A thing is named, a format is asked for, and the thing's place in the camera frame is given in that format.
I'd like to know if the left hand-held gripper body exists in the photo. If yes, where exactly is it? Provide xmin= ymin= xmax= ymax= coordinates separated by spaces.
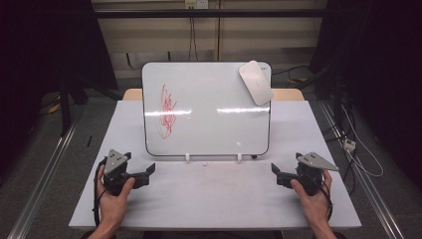
xmin=102 ymin=148 xmax=134 ymax=197

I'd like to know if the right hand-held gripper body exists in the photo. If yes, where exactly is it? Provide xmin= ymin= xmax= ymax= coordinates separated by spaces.
xmin=295 ymin=151 xmax=340 ymax=197

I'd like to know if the white whiteboard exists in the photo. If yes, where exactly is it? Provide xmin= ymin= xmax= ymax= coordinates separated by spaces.
xmin=141 ymin=61 xmax=273 ymax=157

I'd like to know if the white whiteboard eraser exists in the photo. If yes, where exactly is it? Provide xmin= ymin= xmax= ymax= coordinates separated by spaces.
xmin=238 ymin=60 xmax=275 ymax=108

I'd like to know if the person's left hand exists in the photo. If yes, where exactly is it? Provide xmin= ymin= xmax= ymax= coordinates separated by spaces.
xmin=97 ymin=164 xmax=136 ymax=227

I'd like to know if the person's right hand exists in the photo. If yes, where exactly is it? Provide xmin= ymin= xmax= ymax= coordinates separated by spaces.
xmin=290 ymin=168 xmax=333 ymax=229

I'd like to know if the light wooden table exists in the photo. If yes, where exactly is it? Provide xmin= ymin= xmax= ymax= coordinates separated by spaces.
xmin=122 ymin=88 xmax=306 ymax=103

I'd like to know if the black metal stand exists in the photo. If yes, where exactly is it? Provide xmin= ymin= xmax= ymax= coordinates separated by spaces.
xmin=58 ymin=70 xmax=124 ymax=137

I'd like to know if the yellow floor object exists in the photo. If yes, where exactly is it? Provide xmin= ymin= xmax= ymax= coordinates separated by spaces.
xmin=47 ymin=96 xmax=63 ymax=115

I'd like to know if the dark curtain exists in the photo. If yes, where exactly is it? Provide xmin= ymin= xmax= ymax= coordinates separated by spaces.
xmin=308 ymin=0 xmax=422 ymax=191
xmin=0 ymin=0 xmax=119 ymax=178

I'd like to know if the black horizontal bar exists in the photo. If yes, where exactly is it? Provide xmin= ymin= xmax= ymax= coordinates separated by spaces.
xmin=94 ymin=8 xmax=328 ymax=19

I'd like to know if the thin tan vertical pipe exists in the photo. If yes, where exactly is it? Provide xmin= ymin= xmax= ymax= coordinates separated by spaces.
xmin=216 ymin=0 xmax=222 ymax=62

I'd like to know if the black cable bundle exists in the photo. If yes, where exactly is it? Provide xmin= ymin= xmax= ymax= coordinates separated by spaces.
xmin=325 ymin=95 xmax=358 ymax=197

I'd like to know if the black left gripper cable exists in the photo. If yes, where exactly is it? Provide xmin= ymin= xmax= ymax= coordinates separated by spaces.
xmin=92 ymin=157 xmax=109 ymax=228

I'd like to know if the white cable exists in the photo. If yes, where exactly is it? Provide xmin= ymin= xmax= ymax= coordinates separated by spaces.
xmin=340 ymin=104 xmax=385 ymax=178

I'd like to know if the metal floor rail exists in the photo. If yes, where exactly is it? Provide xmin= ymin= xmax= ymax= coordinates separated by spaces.
xmin=6 ymin=109 xmax=88 ymax=239
xmin=316 ymin=99 xmax=406 ymax=239

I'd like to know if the black floor cable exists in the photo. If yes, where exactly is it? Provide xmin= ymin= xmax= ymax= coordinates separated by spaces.
xmin=271 ymin=65 xmax=311 ymax=77

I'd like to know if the black hanging cable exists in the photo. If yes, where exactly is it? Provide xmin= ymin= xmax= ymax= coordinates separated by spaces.
xmin=187 ymin=8 xmax=200 ymax=63

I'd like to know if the white wall socket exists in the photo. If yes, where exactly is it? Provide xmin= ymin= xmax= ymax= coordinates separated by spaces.
xmin=184 ymin=0 xmax=209 ymax=10

